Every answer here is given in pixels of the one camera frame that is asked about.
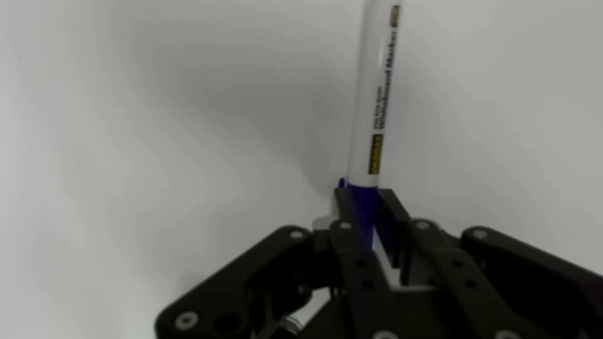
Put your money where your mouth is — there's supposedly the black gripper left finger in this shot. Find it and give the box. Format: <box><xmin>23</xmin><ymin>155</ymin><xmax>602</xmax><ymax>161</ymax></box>
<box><xmin>155</xmin><ymin>187</ymin><xmax>438</xmax><ymax>339</ymax></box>

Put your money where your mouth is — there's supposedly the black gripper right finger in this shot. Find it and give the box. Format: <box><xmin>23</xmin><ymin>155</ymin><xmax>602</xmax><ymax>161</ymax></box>
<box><xmin>376</xmin><ymin>187</ymin><xmax>603</xmax><ymax>339</ymax></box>

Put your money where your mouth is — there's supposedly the white marker with blue cap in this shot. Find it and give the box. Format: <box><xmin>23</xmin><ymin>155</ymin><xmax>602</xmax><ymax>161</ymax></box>
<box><xmin>311</xmin><ymin>0</ymin><xmax>406</xmax><ymax>255</ymax></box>

